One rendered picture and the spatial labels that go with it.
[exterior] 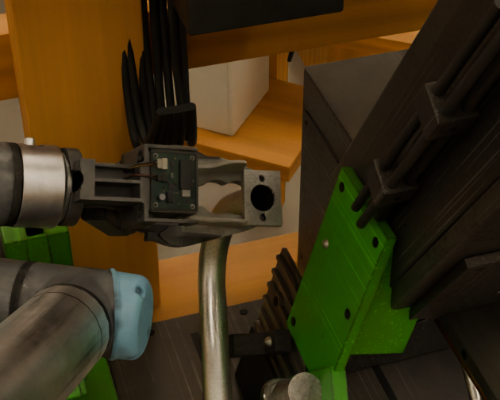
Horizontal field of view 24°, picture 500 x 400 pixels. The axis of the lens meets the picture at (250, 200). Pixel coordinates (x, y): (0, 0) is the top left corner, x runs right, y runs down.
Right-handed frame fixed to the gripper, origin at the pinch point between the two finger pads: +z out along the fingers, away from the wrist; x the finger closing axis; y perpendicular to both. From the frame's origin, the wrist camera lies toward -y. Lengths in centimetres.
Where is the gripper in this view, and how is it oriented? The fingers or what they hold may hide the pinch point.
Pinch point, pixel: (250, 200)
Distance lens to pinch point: 114.9
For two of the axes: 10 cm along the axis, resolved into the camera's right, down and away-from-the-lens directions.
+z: 9.0, 0.5, 4.3
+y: 4.3, -1.3, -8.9
